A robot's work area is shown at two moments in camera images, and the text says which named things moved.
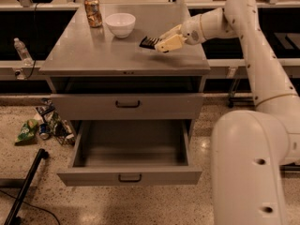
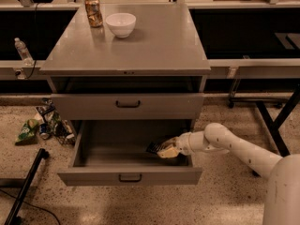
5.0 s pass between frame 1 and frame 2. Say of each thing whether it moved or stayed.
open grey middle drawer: stayed
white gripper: moved
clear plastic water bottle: stayed
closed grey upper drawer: stayed
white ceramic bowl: stayed
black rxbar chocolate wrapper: moved
